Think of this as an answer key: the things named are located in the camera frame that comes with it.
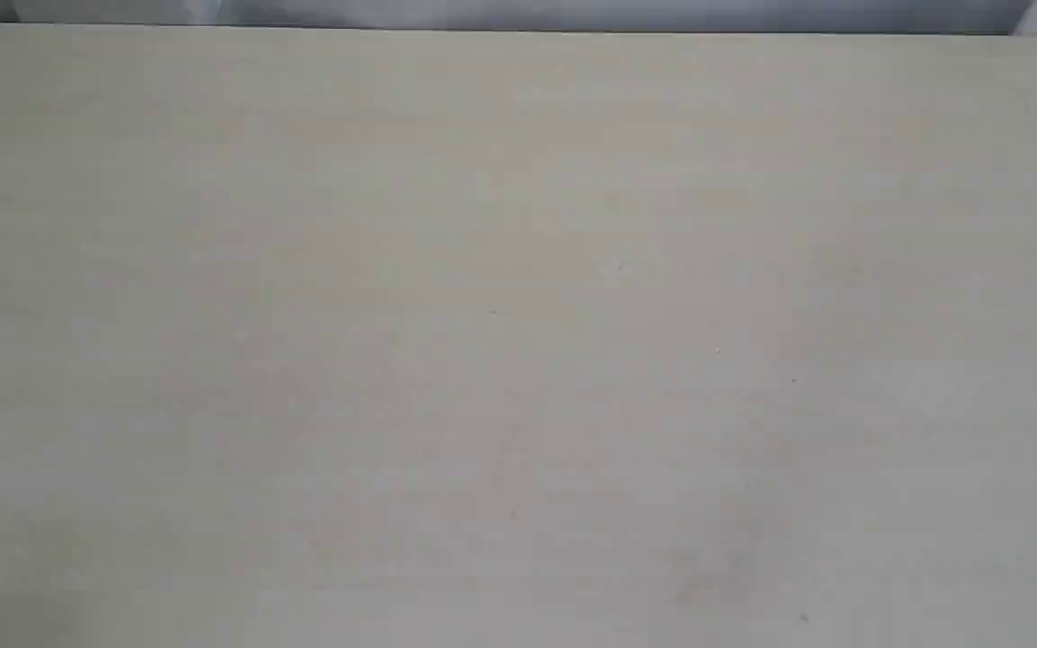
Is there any white backdrop curtain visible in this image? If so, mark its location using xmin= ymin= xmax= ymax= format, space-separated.
xmin=0 ymin=1 xmax=1037 ymax=36

